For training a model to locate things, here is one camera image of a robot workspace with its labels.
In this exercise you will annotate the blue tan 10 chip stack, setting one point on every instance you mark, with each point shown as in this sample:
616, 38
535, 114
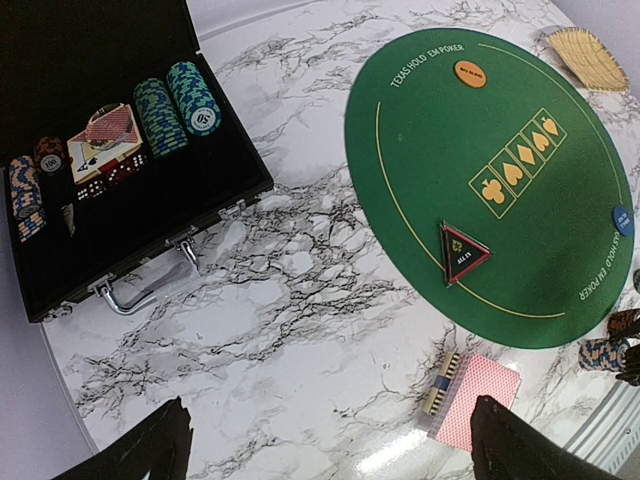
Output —
603, 354

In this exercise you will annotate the teal 50 chip stack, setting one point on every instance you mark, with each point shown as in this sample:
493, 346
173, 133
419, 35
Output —
636, 280

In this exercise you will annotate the small silver case keys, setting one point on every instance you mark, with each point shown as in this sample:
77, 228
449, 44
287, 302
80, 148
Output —
67, 212

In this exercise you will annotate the green round poker mat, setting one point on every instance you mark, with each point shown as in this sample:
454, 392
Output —
523, 165

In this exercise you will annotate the dark green chip row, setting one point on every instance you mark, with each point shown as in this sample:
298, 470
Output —
160, 120

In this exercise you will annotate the brown 100 chip stack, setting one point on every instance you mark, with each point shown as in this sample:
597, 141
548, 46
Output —
624, 324

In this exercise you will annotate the black poker chip case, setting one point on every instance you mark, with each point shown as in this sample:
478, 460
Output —
60, 62

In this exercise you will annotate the teal 50 chip row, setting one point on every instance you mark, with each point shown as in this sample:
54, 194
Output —
197, 105

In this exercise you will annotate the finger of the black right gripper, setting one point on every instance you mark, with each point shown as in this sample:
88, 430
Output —
630, 372

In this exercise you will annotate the blue small blind button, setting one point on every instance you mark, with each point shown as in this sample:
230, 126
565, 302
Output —
623, 220

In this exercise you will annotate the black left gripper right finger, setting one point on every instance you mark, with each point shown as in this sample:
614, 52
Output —
506, 447

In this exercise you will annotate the clear round dealer button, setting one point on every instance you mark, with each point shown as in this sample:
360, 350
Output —
109, 125

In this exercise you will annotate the red dice set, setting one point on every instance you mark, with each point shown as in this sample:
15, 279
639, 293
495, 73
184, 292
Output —
115, 174

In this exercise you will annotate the orange big blind button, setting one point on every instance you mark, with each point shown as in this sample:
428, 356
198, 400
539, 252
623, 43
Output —
470, 74

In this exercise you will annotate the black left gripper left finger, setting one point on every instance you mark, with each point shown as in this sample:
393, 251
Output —
158, 447

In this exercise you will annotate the boxed playing card deck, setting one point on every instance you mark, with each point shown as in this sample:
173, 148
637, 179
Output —
87, 162

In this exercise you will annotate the black triangular all-in marker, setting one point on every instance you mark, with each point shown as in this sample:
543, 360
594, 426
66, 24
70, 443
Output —
461, 253

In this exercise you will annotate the tan blue chip row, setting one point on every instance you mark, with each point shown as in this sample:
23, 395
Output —
26, 197

